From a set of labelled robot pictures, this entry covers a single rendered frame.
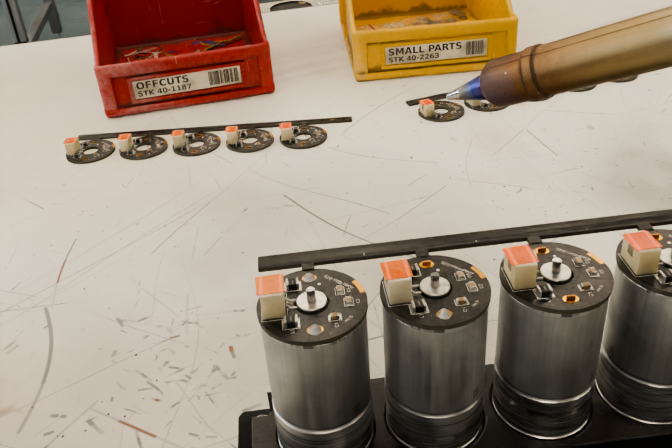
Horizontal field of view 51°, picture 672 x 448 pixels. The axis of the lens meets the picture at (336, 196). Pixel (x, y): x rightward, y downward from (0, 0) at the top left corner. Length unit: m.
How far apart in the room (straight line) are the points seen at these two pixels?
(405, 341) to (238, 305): 0.11
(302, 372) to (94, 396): 0.10
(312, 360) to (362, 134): 0.23
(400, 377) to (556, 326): 0.04
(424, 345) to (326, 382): 0.02
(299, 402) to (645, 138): 0.25
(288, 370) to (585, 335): 0.07
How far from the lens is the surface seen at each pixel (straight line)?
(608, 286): 0.17
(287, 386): 0.16
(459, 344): 0.16
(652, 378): 0.19
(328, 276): 0.17
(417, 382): 0.17
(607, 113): 0.40
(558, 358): 0.17
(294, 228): 0.30
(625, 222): 0.19
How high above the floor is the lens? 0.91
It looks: 31 degrees down
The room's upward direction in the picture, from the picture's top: 5 degrees counter-clockwise
